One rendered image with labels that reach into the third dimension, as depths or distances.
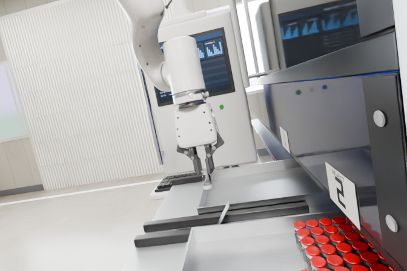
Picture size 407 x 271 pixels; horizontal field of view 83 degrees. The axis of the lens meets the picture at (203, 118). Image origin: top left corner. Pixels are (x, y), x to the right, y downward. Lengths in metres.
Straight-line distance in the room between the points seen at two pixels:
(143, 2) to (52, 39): 4.34
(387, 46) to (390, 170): 0.11
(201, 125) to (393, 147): 0.39
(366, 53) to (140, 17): 0.43
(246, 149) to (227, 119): 0.18
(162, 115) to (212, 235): 0.78
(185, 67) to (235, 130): 0.67
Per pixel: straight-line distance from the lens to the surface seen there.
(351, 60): 0.29
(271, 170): 0.85
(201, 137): 0.55
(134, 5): 0.55
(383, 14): 0.25
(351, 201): 0.36
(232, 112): 1.15
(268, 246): 0.52
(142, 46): 0.61
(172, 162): 1.25
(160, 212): 0.73
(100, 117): 4.37
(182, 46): 0.56
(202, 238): 0.56
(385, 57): 0.24
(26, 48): 5.16
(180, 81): 0.54
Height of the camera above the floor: 1.19
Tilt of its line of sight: 6 degrees down
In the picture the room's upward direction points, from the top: 11 degrees counter-clockwise
